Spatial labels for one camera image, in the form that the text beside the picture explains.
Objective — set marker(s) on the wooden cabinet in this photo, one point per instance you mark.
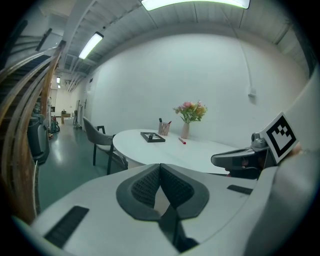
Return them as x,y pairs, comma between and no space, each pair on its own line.
65,117

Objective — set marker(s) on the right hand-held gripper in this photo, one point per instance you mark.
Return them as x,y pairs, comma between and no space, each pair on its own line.
280,135

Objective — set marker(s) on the grey chair with black legs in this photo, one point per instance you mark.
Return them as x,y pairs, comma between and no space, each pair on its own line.
98,138

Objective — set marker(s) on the person's white garment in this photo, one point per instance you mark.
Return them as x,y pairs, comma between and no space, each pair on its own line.
290,200

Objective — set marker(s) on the black rectangular frame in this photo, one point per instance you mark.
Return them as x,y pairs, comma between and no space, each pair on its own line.
146,137

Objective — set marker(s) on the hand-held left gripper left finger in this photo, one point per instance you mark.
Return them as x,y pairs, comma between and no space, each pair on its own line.
100,205

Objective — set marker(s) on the pink ribbed vase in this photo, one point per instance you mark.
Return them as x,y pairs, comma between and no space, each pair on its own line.
185,131

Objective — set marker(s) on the white dressing table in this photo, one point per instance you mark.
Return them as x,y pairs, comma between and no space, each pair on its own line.
155,152

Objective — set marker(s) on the black marker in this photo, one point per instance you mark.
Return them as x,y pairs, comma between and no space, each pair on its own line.
160,120

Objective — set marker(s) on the pink and yellow flower bouquet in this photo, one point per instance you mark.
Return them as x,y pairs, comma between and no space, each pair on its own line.
191,111

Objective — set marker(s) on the grey rubbish bin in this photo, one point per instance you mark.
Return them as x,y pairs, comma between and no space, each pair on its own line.
38,142

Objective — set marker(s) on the red pen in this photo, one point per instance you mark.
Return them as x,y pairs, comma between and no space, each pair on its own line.
182,141

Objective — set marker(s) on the white wall conduit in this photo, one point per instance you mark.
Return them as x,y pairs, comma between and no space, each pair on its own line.
246,62

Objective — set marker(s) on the patterned pen holder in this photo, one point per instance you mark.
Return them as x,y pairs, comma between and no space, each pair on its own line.
164,128

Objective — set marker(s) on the white wall junction box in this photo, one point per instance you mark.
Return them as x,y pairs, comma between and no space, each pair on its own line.
252,93

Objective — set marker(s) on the long ceiling lamp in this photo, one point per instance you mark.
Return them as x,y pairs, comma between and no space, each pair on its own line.
90,46

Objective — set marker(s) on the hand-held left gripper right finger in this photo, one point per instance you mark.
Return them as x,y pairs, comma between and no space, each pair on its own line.
215,200

